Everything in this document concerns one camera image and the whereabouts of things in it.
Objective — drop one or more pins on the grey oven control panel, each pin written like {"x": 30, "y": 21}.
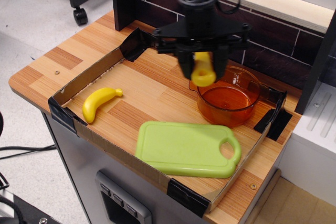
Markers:
{"x": 120, "y": 206}

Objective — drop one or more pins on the yellow handled white toy knife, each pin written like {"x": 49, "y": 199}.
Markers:
{"x": 203, "y": 74}

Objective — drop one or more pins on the green plastic cutting board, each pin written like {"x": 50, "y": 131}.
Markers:
{"x": 185, "y": 149}

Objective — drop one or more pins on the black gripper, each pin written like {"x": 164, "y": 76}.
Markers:
{"x": 202, "y": 29}

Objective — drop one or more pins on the cardboard fence with black tape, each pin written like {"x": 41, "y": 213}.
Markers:
{"x": 154, "y": 89}

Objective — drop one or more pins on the black equipment bottom left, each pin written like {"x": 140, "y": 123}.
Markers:
{"x": 16, "y": 210}

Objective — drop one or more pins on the orange transparent plastic pot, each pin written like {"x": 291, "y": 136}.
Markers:
{"x": 230, "y": 101}

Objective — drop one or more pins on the yellow toy banana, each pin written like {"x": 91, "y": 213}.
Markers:
{"x": 96, "y": 99}

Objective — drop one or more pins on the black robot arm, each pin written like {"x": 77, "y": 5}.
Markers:
{"x": 202, "y": 29}

